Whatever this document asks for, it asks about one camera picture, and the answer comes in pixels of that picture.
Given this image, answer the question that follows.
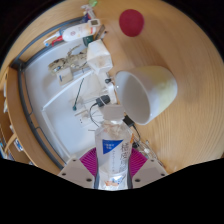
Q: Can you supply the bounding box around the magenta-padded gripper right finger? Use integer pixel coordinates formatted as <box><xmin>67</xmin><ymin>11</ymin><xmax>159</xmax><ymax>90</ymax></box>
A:
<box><xmin>129</xmin><ymin>147</ymin><xmax>169</xmax><ymax>189</ymax></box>

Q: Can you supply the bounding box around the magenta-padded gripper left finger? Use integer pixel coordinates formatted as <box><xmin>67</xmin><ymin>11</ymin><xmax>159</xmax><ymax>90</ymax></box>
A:
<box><xmin>57</xmin><ymin>147</ymin><xmax>98</xmax><ymax>190</ymax></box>

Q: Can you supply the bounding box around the clear plastic drink bottle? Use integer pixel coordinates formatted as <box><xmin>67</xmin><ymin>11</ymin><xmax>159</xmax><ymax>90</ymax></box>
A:
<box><xmin>94</xmin><ymin>104</ymin><xmax>134</xmax><ymax>192</ymax></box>

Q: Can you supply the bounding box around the small black adapter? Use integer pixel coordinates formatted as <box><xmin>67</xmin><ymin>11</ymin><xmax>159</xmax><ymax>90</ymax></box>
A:
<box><xmin>123</xmin><ymin>114</ymin><xmax>136</xmax><ymax>129</ymax></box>

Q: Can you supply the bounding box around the black plugged-in charger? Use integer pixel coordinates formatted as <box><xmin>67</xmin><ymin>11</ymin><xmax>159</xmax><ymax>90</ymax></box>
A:
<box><xmin>95</xmin><ymin>95</ymin><xmax>111</xmax><ymax>107</ymax></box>

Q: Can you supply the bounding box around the white desk lamp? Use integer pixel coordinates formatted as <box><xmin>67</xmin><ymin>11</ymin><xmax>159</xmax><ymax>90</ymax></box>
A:
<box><xmin>41</xmin><ymin>68</ymin><xmax>108</xmax><ymax>159</ymax></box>

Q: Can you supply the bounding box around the cream white mug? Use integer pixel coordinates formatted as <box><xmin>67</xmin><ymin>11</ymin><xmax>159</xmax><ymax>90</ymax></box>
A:
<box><xmin>114</xmin><ymin>65</ymin><xmax>179</xmax><ymax>126</ymax></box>

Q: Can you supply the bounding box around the white power strip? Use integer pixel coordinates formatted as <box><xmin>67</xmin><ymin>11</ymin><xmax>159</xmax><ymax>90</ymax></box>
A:
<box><xmin>106</xmin><ymin>81</ymin><xmax>118</xmax><ymax>104</ymax></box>

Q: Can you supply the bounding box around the brown tree figurine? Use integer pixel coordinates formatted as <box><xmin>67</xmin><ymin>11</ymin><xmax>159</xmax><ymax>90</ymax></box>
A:
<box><xmin>48</xmin><ymin>44</ymin><xmax>89</xmax><ymax>73</ymax></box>

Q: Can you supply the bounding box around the white red-pump lotion bottle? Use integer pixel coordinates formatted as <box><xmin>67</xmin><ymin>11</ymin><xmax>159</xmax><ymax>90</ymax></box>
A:
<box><xmin>49</xmin><ymin>18</ymin><xmax>101</xmax><ymax>46</ymax></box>

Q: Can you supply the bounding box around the flat round red coaster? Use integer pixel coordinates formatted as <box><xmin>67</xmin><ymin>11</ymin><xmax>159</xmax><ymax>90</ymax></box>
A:
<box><xmin>118</xmin><ymin>8</ymin><xmax>146</xmax><ymax>38</ymax></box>

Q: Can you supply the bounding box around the white wall outlet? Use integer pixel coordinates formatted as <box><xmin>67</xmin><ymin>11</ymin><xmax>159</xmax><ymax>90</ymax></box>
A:
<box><xmin>74</xmin><ymin>109</ymin><xmax>91</xmax><ymax>128</ymax></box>

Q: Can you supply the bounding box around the grey metal frame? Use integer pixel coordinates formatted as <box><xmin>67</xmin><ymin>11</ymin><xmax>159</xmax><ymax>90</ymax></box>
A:
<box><xmin>9</xmin><ymin>16</ymin><xmax>88</xmax><ymax>169</ymax></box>

